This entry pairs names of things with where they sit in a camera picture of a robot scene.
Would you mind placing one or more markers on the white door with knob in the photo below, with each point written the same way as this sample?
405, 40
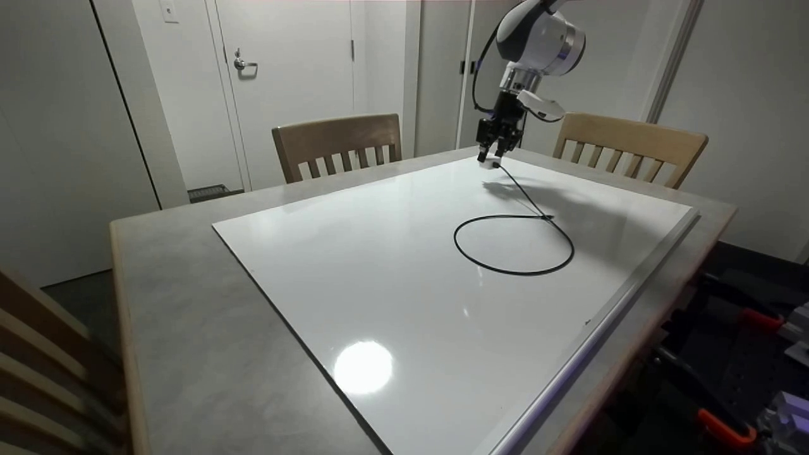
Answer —
616, 77

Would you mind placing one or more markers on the white closet door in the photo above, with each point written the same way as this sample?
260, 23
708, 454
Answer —
482, 128
438, 102

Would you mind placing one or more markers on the white door with lever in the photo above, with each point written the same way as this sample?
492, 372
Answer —
295, 109

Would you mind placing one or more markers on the wooden slat-back chair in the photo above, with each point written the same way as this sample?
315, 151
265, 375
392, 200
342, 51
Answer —
338, 135
634, 133
41, 338

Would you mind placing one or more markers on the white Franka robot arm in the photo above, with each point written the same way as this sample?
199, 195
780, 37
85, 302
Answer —
540, 40

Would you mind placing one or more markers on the white whiteboard with aluminium rail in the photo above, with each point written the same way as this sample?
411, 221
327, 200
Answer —
421, 295

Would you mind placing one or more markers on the white charger adapter plug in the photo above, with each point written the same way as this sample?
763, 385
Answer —
495, 161

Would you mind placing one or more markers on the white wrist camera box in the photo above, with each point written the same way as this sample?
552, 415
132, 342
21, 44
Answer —
541, 106

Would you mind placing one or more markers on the white light switch plate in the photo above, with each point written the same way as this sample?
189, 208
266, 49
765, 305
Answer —
171, 11

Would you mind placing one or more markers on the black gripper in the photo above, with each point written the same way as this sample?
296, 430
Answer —
503, 117

